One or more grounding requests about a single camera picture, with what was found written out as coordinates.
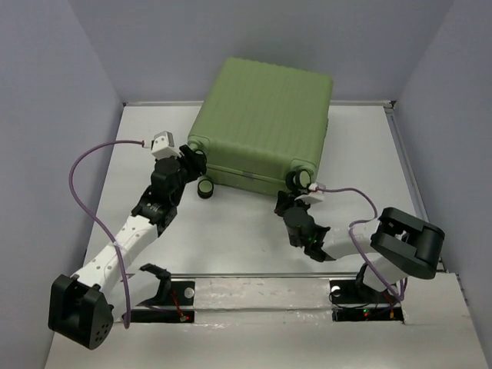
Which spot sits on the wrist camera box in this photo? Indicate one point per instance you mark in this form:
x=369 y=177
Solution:
x=314 y=195
x=163 y=146

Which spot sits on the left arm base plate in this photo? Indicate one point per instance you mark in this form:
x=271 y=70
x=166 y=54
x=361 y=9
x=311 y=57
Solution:
x=173 y=304

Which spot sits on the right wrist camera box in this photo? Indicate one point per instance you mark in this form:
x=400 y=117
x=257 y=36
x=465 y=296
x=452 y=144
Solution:
x=314 y=195

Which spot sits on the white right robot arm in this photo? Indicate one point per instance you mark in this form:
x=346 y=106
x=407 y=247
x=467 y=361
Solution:
x=393 y=244

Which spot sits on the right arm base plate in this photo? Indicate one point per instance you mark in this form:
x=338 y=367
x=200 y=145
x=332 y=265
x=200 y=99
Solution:
x=355 y=303

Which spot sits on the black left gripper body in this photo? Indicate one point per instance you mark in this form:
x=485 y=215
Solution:
x=185 y=175

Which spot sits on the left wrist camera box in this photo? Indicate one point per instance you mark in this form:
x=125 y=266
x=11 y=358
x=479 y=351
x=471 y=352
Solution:
x=163 y=146

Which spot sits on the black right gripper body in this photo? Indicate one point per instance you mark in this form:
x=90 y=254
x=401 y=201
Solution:
x=300 y=204

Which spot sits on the green hard-shell suitcase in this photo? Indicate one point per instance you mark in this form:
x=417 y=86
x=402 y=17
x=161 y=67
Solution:
x=260 y=122

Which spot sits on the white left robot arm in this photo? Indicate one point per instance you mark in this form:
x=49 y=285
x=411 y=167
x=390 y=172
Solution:
x=84 y=306

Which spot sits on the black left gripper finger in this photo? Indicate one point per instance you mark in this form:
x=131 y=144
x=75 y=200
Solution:
x=198 y=164
x=187 y=155

